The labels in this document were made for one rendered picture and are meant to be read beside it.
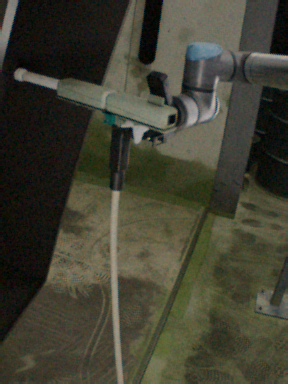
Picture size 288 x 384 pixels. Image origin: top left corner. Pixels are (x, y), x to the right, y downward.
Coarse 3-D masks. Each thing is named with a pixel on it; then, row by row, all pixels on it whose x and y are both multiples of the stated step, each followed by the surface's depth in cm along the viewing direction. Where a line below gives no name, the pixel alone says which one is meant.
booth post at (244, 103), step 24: (264, 0) 233; (264, 24) 239; (240, 48) 249; (264, 48) 245; (240, 96) 262; (240, 120) 268; (240, 144) 274; (240, 168) 281; (216, 192) 292; (240, 192) 288
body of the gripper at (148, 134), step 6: (174, 102) 107; (180, 108) 107; (180, 114) 107; (180, 120) 107; (132, 132) 104; (144, 132) 102; (150, 132) 101; (156, 132) 103; (168, 132) 108; (174, 132) 110; (132, 138) 104; (144, 138) 103; (150, 138) 102; (156, 138) 102; (162, 138) 104; (156, 144) 102
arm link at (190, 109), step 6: (174, 96) 108; (180, 96) 109; (186, 96) 110; (180, 102) 108; (186, 102) 108; (192, 102) 110; (186, 108) 107; (192, 108) 109; (186, 114) 108; (192, 114) 109; (186, 120) 108; (192, 120) 110; (180, 126) 110; (186, 126) 110
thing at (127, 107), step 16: (32, 80) 108; (48, 80) 104; (64, 80) 100; (64, 96) 100; (80, 96) 97; (96, 96) 94; (112, 96) 92; (128, 96) 92; (112, 112) 93; (128, 112) 90; (144, 112) 88; (160, 112) 85; (176, 112) 88; (112, 128) 95; (128, 128) 93; (160, 128) 87; (176, 128) 89; (112, 144) 96; (128, 144) 97; (112, 160) 98; (128, 160) 99; (112, 176) 99
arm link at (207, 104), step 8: (184, 88) 114; (192, 96) 112; (200, 96) 112; (208, 96) 113; (216, 96) 119; (200, 104) 112; (208, 104) 114; (216, 104) 118; (200, 112) 112; (208, 112) 115; (216, 112) 119; (200, 120) 114; (208, 120) 118
